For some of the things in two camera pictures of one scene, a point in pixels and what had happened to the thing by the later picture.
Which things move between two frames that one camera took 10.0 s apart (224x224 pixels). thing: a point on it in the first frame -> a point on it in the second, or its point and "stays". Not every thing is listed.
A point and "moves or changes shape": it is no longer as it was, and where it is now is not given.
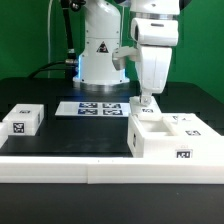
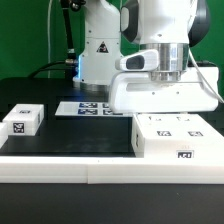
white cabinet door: x=187 y=125 stays
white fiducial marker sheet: x=93 y=109 stays
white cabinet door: x=150 y=109 moves or changes shape
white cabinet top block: x=24 y=119 stays
